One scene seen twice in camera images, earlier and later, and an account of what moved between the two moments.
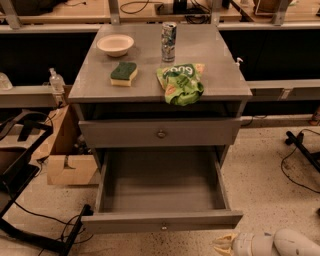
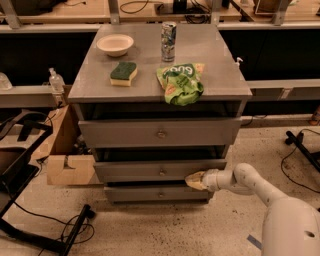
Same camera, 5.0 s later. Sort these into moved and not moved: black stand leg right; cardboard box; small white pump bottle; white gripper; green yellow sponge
Moved: white gripper
Not moved: green yellow sponge; small white pump bottle; black stand leg right; cardboard box
